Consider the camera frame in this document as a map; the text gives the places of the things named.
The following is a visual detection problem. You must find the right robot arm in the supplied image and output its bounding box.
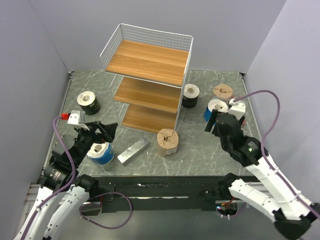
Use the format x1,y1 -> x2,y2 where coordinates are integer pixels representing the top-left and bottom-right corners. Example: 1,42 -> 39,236
205,110 -> 320,240

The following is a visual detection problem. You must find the brown paper roll back right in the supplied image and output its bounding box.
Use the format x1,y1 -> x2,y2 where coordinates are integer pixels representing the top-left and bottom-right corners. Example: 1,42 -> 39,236
211,84 -> 233,103

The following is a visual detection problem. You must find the black paper towel roll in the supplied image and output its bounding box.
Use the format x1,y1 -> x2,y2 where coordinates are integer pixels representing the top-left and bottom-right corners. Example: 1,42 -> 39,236
182,83 -> 200,108
76,91 -> 101,116

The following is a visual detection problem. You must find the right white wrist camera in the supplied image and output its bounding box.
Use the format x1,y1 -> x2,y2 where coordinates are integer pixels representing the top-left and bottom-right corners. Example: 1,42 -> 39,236
227,98 -> 246,121

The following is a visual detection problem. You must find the white wire wooden shelf rack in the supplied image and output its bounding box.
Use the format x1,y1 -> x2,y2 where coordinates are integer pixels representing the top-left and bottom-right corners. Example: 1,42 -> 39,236
100,23 -> 194,134

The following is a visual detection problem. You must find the blue paper towel roll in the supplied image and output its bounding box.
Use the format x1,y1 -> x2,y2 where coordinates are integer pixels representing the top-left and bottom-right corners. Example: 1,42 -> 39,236
86,142 -> 115,166
203,98 -> 229,123

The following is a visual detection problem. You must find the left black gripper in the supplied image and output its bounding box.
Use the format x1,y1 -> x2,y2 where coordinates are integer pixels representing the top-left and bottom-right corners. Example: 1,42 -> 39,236
72,120 -> 118,167

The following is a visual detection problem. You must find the brown paper roll front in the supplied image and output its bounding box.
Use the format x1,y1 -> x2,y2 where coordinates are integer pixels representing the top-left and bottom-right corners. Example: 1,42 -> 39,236
156,128 -> 179,157

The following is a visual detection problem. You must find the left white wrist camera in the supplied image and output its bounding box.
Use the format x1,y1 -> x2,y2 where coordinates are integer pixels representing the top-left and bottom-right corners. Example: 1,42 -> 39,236
60,110 -> 85,125

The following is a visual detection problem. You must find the brown paper roll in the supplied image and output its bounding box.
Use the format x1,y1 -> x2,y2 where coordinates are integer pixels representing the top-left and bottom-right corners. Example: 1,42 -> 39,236
211,84 -> 233,103
156,128 -> 179,157

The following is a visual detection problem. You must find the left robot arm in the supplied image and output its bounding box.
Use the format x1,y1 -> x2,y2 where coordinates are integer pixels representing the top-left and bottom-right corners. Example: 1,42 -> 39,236
15,121 -> 118,240

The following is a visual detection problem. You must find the silver toothpaste box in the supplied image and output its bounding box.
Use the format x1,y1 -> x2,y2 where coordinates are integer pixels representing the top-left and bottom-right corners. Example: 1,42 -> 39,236
117,137 -> 150,165

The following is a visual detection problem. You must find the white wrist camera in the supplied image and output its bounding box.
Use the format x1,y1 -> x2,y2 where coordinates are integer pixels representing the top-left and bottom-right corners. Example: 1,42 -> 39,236
227,98 -> 246,121
60,110 -> 85,125

